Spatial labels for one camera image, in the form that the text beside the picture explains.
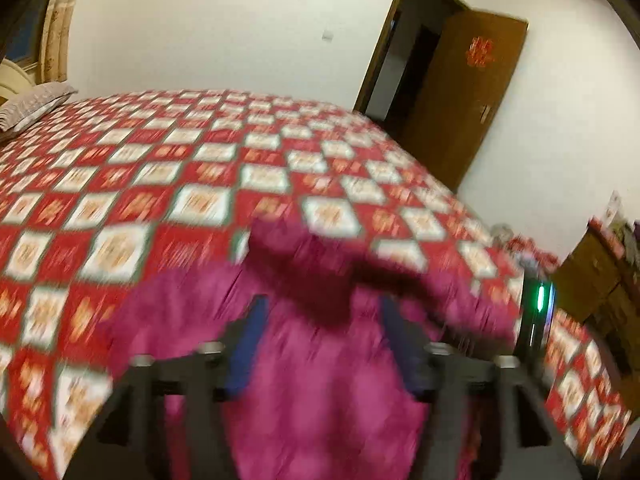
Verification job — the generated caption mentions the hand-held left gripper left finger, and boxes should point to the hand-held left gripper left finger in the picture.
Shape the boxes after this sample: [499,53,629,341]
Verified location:
[65,295,271,480]

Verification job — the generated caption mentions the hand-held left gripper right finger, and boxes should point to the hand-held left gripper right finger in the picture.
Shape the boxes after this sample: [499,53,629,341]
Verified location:
[377,295,583,480]

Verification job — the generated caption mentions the magenta down jacket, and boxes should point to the magenta down jacket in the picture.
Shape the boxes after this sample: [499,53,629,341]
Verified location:
[95,215,526,480]

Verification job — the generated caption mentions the pile of clothes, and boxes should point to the pile of clothes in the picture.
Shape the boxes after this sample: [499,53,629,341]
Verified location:
[492,225,558,273]

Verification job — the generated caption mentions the wooden cabinet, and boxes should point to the wooden cabinet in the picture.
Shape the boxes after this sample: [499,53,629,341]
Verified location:
[555,220,640,376]

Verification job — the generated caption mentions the clutter on cabinet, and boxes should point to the clutter on cabinet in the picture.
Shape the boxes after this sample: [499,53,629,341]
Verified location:
[602,191,640,251]

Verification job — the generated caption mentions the red checkered printed blanket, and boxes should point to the red checkered printed blanket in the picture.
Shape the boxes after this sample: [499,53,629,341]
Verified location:
[0,89,633,480]

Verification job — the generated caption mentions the wooden door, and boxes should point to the wooden door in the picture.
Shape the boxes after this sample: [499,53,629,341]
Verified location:
[400,8,529,192]

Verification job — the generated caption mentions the red paper door decoration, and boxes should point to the red paper door decoration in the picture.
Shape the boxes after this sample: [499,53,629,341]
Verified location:
[464,36,493,72]

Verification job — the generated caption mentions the striped pillow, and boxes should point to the striped pillow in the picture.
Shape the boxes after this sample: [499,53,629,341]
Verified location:
[0,82,78,133]

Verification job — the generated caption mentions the cream bed headboard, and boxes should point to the cream bed headboard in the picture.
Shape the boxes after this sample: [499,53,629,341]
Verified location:
[0,57,38,106]

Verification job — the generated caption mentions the beige patterned curtain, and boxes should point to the beige patterned curtain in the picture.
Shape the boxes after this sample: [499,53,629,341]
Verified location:
[40,0,76,86]

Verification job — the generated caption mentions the window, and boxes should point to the window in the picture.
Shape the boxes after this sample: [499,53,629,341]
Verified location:
[5,5,51,63]

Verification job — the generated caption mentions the wooden door frame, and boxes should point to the wooden door frame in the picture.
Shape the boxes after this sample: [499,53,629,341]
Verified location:
[353,0,471,136]

